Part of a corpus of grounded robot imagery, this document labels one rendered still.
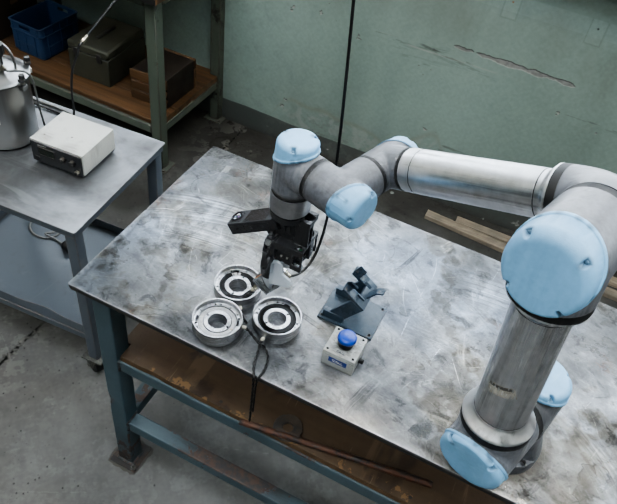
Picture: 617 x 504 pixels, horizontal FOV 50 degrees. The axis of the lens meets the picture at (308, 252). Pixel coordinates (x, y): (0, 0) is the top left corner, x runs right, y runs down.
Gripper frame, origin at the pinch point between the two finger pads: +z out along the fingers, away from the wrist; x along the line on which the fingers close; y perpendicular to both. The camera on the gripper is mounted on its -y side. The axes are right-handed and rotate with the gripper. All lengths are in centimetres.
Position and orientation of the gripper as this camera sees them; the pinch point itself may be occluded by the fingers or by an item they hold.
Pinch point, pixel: (271, 277)
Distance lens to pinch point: 135.1
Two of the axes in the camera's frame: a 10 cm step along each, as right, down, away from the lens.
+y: 9.0, 3.8, -2.3
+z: -1.1, 7.0, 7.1
